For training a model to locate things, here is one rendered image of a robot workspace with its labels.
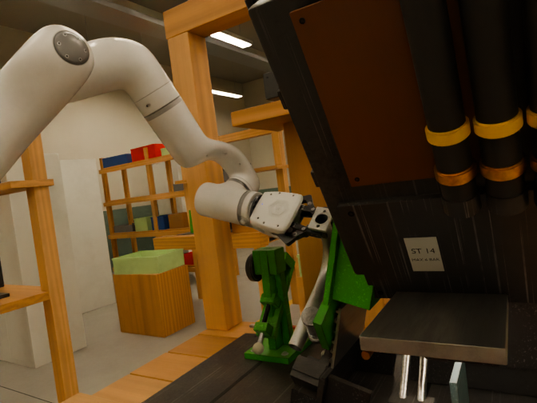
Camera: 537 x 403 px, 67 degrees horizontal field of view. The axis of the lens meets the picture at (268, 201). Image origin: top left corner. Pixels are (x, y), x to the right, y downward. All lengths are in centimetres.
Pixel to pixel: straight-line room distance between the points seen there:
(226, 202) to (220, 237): 43
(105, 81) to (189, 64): 55
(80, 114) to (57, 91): 823
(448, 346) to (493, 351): 4
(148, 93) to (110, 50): 10
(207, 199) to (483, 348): 66
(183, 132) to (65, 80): 26
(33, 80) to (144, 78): 22
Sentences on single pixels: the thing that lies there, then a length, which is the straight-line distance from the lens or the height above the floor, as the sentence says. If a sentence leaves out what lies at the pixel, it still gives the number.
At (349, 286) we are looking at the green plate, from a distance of 74.
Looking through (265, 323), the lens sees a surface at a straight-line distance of 104.
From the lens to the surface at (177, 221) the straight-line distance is 666.
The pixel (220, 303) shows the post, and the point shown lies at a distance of 138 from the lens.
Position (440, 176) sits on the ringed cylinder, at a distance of 51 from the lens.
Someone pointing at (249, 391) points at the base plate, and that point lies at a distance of 97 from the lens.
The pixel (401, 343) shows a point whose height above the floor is 113.
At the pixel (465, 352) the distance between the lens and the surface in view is 53.
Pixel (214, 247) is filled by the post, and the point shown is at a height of 116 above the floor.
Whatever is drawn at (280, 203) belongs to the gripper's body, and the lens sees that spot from 89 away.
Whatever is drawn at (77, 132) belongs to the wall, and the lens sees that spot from 886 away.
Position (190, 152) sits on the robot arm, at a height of 142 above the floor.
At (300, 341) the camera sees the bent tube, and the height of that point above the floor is 102.
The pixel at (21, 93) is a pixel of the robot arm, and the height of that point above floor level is 152.
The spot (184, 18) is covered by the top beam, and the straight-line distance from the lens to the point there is 144.
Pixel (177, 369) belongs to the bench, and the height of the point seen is 88.
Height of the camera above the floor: 133
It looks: 2 degrees down
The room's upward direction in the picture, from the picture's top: 7 degrees counter-clockwise
